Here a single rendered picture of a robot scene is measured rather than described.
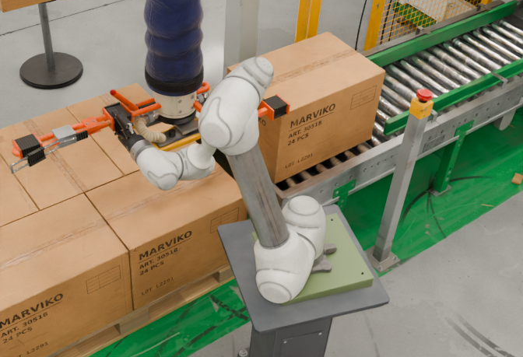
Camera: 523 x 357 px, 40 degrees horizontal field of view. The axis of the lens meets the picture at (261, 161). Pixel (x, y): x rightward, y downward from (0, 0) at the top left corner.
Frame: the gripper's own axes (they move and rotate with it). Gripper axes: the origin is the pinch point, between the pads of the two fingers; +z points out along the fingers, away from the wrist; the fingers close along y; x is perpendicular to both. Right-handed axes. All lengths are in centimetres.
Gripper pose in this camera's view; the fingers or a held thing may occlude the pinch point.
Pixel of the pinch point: (114, 118)
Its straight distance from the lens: 274.7
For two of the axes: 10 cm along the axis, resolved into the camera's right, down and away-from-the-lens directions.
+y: -0.7, 7.5, 6.6
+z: -5.8, -5.7, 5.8
